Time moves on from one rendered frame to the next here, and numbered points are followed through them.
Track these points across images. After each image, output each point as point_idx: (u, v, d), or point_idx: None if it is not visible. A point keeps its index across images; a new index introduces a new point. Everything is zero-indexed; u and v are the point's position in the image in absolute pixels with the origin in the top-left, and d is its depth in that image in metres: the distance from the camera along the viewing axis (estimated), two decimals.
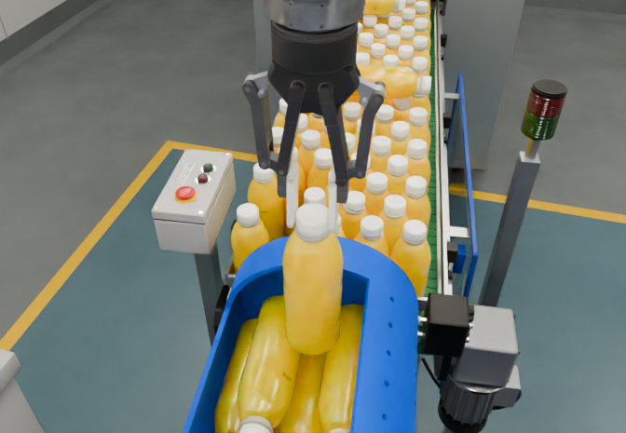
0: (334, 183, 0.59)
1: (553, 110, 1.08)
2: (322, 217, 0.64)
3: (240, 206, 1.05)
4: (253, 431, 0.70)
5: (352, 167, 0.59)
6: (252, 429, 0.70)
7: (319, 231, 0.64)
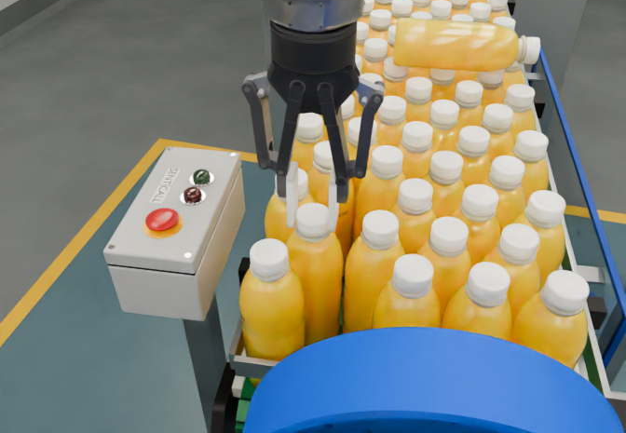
0: (334, 183, 0.59)
1: None
2: (322, 217, 0.64)
3: (256, 244, 0.61)
4: None
5: (352, 167, 0.59)
6: None
7: (319, 231, 0.64)
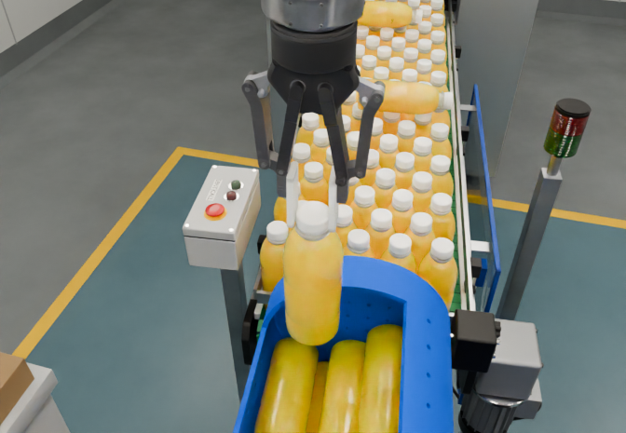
0: (334, 183, 0.59)
1: (577, 128, 1.10)
2: None
3: (270, 223, 1.07)
4: (317, 205, 0.66)
5: (352, 167, 0.59)
6: (315, 207, 0.67)
7: None
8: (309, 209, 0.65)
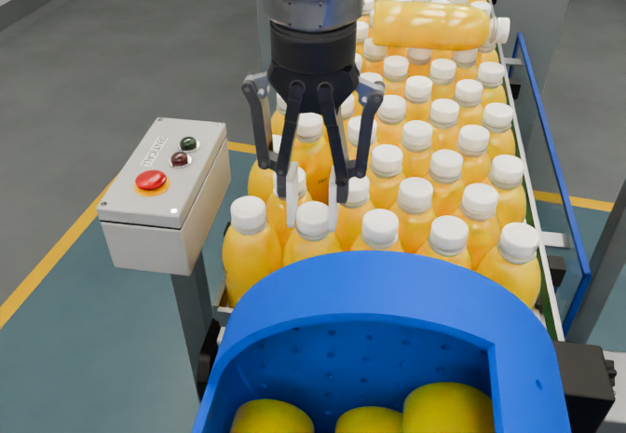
0: (334, 183, 0.59)
1: None
2: (297, 177, 0.69)
3: (237, 200, 0.66)
4: (317, 206, 0.66)
5: (352, 167, 0.59)
6: (315, 207, 0.67)
7: None
8: (309, 209, 0.65)
